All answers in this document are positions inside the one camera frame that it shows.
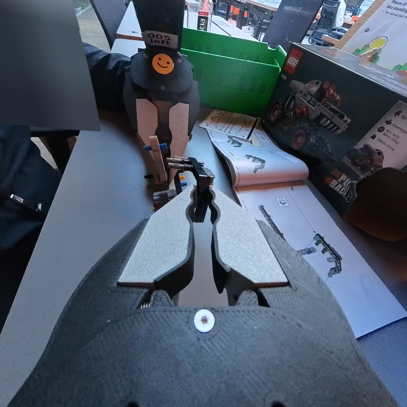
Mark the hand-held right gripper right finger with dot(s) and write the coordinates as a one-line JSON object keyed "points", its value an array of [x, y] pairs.
{"points": [[248, 248]]}

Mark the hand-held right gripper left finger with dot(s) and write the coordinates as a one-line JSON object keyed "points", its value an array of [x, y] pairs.
{"points": [[159, 244]]}

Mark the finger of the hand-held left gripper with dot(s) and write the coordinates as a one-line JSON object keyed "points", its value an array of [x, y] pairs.
{"points": [[179, 127], [146, 117]]}

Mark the tan and grey lego assembly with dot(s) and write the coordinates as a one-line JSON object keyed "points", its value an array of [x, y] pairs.
{"points": [[158, 159]]}

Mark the black lego piece with pins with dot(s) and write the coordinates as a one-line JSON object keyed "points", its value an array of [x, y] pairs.
{"points": [[201, 178]]}

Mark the person's left forearm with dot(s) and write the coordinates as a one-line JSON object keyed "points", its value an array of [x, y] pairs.
{"points": [[109, 76]]}

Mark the lego instruction booklet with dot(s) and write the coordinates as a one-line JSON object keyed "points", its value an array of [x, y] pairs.
{"points": [[286, 219]]}

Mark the black lego axle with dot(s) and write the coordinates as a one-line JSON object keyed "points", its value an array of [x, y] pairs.
{"points": [[252, 128]]}

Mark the lego set box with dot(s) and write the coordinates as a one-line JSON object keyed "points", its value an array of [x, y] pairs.
{"points": [[318, 95]]}

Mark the white background table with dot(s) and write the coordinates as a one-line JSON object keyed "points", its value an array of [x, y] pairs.
{"points": [[129, 24]]}

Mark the green plastic bin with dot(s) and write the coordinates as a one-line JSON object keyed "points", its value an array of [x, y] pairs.
{"points": [[229, 79]]}

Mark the clear labelled bottle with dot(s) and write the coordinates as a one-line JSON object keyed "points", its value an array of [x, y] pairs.
{"points": [[204, 19]]}

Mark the black chair backrest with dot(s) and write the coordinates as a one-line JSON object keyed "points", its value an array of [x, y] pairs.
{"points": [[292, 22]]}

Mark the black office chair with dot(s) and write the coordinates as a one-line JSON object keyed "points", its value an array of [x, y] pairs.
{"points": [[329, 22]]}

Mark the white printed sign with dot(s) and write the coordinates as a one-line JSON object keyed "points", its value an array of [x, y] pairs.
{"points": [[381, 28]]}

